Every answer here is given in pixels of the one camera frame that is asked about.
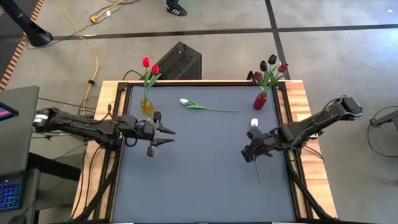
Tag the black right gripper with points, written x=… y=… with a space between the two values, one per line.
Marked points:
x=264 y=143

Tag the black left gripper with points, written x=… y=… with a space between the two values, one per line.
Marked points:
x=150 y=133

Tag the white artificial tulip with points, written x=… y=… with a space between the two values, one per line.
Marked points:
x=254 y=122
x=184 y=101

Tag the dark red artificial tulip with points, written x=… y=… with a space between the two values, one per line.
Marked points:
x=258 y=76
x=283 y=68

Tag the black artificial tulip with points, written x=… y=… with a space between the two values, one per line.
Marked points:
x=272 y=59
x=263 y=66

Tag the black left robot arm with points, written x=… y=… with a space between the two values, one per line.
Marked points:
x=77 y=124

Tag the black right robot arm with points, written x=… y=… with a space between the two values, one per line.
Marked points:
x=311 y=124

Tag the yellow glass vase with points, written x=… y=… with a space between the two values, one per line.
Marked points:
x=146 y=107

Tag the red glass vase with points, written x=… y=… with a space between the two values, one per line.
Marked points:
x=260 y=101

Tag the wooden table board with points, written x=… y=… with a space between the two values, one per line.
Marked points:
x=295 y=99

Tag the black speaker box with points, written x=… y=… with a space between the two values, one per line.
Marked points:
x=180 y=62

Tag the person's foot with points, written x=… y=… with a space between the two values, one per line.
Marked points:
x=175 y=9

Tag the black equipment stand foot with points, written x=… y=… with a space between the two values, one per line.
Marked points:
x=385 y=119

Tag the small screen pink display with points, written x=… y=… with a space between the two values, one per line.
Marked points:
x=6 y=112

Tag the black stand pole with base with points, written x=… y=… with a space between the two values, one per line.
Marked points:
x=34 y=31

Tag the black floor mat striped edge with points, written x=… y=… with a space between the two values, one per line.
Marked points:
x=6 y=62

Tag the black aluminium table frame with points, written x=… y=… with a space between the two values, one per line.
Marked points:
x=202 y=83

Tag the black diagonal frame strut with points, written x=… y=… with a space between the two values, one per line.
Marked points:
x=311 y=199
x=102 y=193

